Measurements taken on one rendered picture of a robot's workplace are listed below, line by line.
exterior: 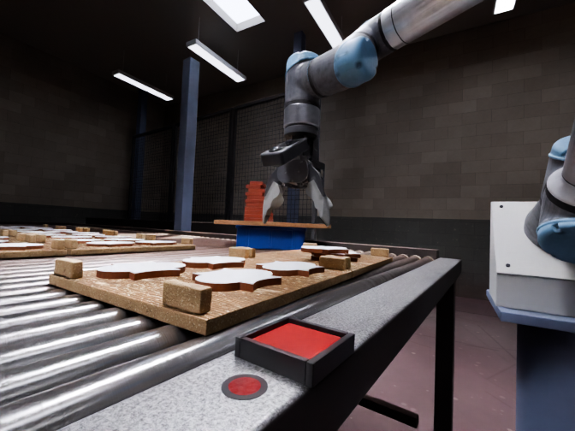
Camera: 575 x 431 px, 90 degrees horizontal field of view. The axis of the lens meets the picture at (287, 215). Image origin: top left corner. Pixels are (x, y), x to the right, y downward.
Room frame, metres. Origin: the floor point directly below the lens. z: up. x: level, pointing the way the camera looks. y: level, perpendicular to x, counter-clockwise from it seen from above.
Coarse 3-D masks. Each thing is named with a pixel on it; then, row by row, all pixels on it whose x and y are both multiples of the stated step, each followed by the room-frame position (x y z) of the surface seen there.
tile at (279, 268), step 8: (256, 264) 0.59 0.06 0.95; (264, 264) 0.58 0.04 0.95; (272, 264) 0.58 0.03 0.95; (280, 264) 0.59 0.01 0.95; (288, 264) 0.59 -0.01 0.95; (296, 264) 0.60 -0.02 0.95; (304, 264) 0.60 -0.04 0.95; (312, 264) 0.61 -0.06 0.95; (272, 272) 0.52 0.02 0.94; (280, 272) 0.52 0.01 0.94; (288, 272) 0.52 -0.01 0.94; (296, 272) 0.53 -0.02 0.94; (304, 272) 0.53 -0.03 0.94; (312, 272) 0.56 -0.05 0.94; (320, 272) 0.58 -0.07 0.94
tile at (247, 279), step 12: (204, 276) 0.42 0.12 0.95; (216, 276) 0.43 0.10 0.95; (228, 276) 0.43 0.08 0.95; (240, 276) 0.44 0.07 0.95; (252, 276) 0.44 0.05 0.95; (264, 276) 0.45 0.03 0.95; (276, 276) 0.45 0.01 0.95; (216, 288) 0.39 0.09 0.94; (228, 288) 0.39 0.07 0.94; (240, 288) 0.40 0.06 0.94; (252, 288) 0.39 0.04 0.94
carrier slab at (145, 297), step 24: (72, 288) 0.41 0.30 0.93; (96, 288) 0.38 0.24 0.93; (120, 288) 0.38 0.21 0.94; (144, 288) 0.39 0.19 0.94; (264, 288) 0.42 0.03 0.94; (288, 288) 0.42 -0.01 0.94; (312, 288) 0.46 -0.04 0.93; (144, 312) 0.32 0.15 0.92; (168, 312) 0.30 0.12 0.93; (216, 312) 0.30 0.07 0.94; (240, 312) 0.32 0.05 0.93; (264, 312) 0.35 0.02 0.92
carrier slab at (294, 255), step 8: (256, 256) 0.84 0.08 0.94; (264, 256) 0.84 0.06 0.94; (272, 256) 0.85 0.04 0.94; (280, 256) 0.86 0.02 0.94; (288, 256) 0.87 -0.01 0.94; (296, 256) 0.88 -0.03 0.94; (304, 256) 0.89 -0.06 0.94; (368, 256) 0.98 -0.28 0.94; (376, 256) 0.99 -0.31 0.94; (352, 264) 0.73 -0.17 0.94; (360, 264) 0.74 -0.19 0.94; (368, 264) 0.74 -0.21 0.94; (376, 264) 0.80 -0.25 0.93; (384, 264) 0.88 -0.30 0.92; (352, 272) 0.63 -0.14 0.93; (360, 272) 0.68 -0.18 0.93
